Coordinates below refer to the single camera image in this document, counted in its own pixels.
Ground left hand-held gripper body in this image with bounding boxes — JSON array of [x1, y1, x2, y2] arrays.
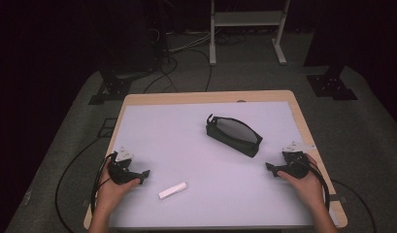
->
[[107, 147, 143, 185]]

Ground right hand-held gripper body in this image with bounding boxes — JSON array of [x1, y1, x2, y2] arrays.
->
[[276, 140, 317, 180]]

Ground white eraser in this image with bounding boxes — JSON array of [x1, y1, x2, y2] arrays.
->
[[158, 181, 188, 200]]

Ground black pencil case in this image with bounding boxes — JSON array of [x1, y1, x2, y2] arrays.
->
[[205, 113, 264, 159]]

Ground person's left hand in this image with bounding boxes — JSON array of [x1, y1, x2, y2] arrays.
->
[[95, 166, 142, 215]]

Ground person's right hand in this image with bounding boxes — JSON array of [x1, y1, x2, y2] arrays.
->
[[277, 153, 327, 212]]

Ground white table mat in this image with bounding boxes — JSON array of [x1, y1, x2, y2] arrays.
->
[[108, 100, 340, 228]]

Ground black stand base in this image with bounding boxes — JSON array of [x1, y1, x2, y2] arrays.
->
[[87, 62, 146, 106], [306, 64, 359, 102]]

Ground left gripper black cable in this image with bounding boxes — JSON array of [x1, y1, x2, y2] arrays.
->
[[89, 151, 118, 217]]

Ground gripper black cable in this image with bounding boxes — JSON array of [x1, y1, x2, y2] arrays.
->
[[302, 157, 332, 212], [89, 151, 118, 217]]

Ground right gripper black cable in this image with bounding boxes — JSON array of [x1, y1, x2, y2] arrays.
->
[[302, 157, 332, 212]]

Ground black floor cable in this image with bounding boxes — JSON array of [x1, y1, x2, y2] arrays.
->
[[142, 52, 180, 95], [331, 179, 379, 233], [54, 135, 111, 233]]

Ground white floor cables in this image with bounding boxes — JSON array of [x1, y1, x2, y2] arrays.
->
[[166, 29, 214, 53]]

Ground white metal frame stand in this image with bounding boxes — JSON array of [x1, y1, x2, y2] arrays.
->
[[209, 0, 291, 67]]

